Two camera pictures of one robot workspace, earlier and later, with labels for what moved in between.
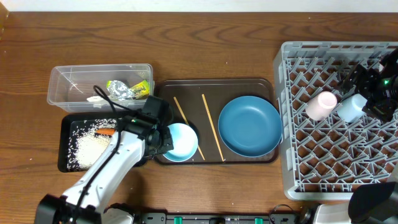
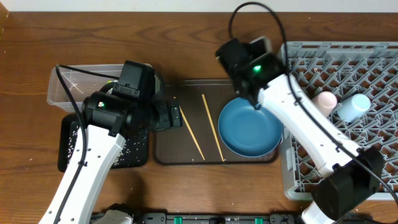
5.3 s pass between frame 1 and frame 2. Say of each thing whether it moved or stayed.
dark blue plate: stayed
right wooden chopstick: stayed
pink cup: stayed
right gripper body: moved
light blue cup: stayed
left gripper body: moved
